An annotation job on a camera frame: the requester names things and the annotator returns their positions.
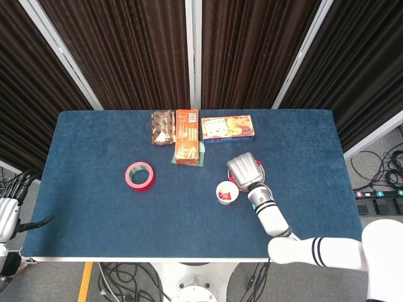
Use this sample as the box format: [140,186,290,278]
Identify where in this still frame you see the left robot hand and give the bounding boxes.
[0,169,54,243]

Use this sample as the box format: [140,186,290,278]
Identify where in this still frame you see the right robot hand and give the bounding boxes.
[226,152,264,193]

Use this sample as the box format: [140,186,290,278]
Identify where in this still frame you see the white paper cup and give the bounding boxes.
[215,181,240,206]

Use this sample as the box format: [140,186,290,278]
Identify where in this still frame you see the round metal plate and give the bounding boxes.
[227,159,266,193]

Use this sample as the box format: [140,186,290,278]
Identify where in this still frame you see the black trouser leg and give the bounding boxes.
[0,251,22,277]

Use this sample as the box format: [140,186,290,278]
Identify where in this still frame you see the white black sneaker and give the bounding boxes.
[17,255,36,269]

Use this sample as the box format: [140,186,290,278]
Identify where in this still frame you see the blue yellow cookie box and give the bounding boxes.
[200,115,255,145]

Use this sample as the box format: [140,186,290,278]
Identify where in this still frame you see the flat green packet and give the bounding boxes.
[171,140,206,167]

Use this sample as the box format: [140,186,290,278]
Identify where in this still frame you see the orange snack box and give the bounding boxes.
[174,109,200,165]

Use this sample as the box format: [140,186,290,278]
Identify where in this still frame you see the blue tablecloth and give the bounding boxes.
[21,109,366,259]

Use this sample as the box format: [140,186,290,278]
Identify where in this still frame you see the golden foil snack pack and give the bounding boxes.
[150,109,176,146]

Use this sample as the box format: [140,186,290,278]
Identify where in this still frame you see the red tape roll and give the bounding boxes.
[125,161,156,192]

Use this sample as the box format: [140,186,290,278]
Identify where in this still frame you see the yellow floor tape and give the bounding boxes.
[77,262,94,302]

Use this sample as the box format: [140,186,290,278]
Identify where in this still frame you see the dark brown curtain panel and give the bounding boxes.
[200,0,322,110]
[0,0,94,177]
[37,0,191,110]
[279,0,403,154]

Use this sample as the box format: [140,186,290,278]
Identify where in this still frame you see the white table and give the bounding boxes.
[30,256,275,264]

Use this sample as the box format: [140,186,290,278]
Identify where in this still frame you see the black numbered power strip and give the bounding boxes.
[352,187,403,199]

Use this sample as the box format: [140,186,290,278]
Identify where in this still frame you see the black foot pedal unit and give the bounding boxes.
[356,198,403,216]

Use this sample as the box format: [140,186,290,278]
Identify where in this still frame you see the white frame rail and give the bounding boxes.
[0,159,29,176]
[343,109,403,161]

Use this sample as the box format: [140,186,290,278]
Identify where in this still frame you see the black cable with switch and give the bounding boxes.
[239,262,272,302]

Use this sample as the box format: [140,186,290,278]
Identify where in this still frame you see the white pedestal base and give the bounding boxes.
[150,262,237,302]

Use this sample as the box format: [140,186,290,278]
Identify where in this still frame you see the white frame post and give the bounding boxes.
[184,0,203,109]
[18,0,104,110]
[271,0,335,110]

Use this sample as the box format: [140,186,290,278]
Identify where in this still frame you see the black floor cables bundle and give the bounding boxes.
[96,262,173,302]
[349,124,403,191]

